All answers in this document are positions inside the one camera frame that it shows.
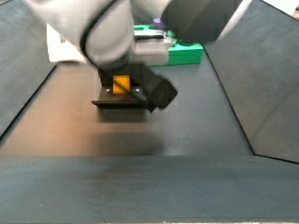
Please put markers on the purple cylinder peg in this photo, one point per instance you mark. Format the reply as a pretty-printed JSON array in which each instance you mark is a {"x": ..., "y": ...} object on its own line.
[{"x": 157, "y": 24}]

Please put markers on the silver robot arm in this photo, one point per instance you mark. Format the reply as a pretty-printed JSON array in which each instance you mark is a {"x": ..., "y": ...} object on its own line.
[{"x": 124, "y": 35}]

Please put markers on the black curved fixture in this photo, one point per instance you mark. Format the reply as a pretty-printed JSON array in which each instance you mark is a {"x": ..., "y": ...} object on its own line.
[{"x": 118, "y": 101}]

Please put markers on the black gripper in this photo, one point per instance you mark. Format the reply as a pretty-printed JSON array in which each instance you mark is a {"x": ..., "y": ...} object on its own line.
[{"x": 158, "y": 90}]

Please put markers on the green foam shape board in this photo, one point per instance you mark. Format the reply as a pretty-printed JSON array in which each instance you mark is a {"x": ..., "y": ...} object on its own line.
[{"x": 182, "y": 53}]

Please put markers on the orange rectangular block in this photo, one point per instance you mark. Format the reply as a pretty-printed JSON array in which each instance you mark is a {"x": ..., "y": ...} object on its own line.
[{"x": 121, "y": 84}]

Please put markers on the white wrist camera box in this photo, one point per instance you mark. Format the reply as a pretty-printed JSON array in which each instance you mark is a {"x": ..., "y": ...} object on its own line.
[{"x": 150, "y": 47}]

